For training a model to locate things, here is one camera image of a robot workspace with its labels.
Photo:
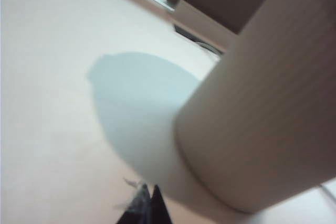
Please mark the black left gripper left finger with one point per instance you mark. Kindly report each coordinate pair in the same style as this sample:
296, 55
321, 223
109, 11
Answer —
136, 211

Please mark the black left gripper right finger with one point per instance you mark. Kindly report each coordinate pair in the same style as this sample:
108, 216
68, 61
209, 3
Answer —
160, 211

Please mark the white ribbed plastic trash can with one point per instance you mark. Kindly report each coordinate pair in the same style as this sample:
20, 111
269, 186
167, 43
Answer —
262, 103

